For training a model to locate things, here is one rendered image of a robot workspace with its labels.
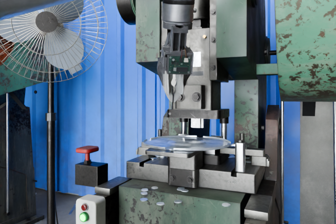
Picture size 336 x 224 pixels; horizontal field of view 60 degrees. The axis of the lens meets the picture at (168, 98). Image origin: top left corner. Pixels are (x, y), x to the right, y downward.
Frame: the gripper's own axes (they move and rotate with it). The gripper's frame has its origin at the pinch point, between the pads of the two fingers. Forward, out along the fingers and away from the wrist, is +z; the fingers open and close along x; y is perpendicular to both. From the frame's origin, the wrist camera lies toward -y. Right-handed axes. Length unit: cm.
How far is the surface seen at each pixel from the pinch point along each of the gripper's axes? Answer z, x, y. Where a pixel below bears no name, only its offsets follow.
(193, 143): 18.2, 7.9, -5.4
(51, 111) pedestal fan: 38, -55, -73
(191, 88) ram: 4.0, 8.6, -17.7
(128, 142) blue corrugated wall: 102, -17, -147
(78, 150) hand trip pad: 25.1, -29.3, -13.9
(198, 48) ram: -8.1, 11.4, -24.6
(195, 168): 24.9, 8.4, -1.7
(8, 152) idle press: 87, -99, -111
